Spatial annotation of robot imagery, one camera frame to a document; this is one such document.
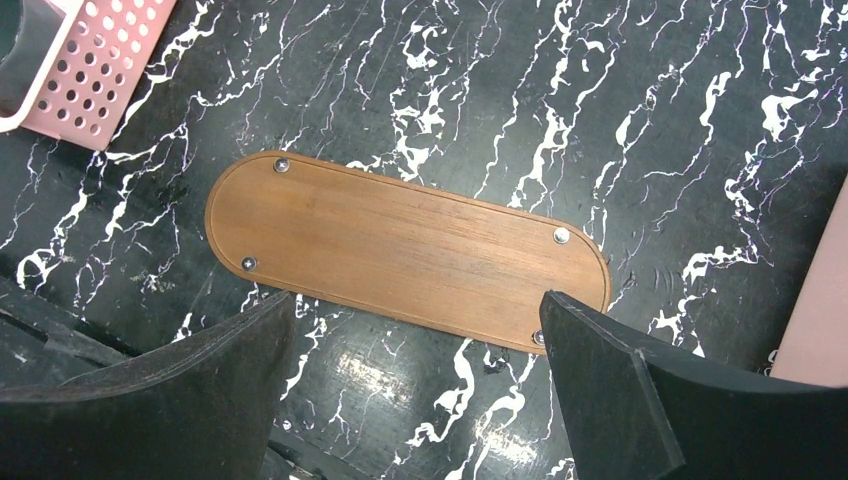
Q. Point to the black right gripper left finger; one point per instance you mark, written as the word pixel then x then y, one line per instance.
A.
pixel 199 408

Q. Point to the oval wooden tray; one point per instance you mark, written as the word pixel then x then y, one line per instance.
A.
pixel 416 254

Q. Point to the dark grey cup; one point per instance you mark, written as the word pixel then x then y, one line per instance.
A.
pixel 28 28

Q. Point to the large pink storage box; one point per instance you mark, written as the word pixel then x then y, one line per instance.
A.
pixel 813 349

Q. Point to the pink perforated plastic basket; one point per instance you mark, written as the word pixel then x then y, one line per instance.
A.
pixel 91 70

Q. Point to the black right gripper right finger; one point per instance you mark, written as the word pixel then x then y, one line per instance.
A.
pixel 636 407

